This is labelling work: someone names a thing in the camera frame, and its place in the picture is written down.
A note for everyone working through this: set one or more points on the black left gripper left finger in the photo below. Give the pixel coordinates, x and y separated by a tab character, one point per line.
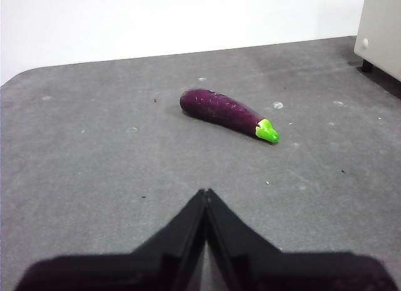
141	272

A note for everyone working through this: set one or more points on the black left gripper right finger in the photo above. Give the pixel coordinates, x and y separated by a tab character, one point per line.
282	272

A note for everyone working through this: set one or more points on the cream Toshiba toaster oven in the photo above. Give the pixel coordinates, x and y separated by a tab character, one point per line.
382	27

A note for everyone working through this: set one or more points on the purple toy eggplant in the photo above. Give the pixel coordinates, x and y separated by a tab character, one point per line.
216	110

